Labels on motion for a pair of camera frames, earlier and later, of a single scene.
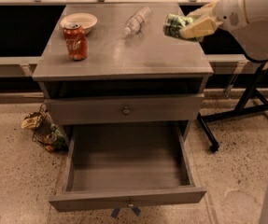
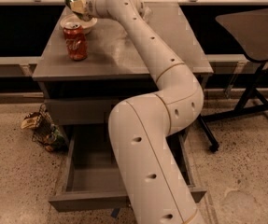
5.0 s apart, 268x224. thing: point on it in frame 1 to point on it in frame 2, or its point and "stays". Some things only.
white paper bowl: (85, 20) stays
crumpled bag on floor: (47, 133) stays
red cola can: (75, 35) stays
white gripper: (230, 10) to (90, 5)
